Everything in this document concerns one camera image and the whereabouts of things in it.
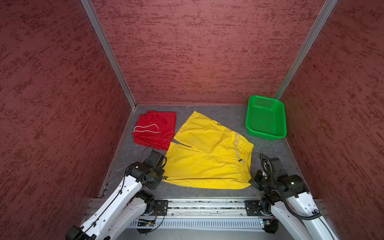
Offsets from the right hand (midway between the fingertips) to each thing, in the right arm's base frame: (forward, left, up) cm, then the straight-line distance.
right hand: (248, 185), depth 74 cm
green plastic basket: (+51, -30, -8) cm, 60 cm away
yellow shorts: (+19, +12, -7) cm, 23 cm away
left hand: (+4, +45, -1) cm, 45 cm away
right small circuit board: (-17, -9, -8) cm, 21 cm away
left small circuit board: (-13, +54, -10) cm, 57 cm away
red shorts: (+41, +55, -5) cm, 69 cm away
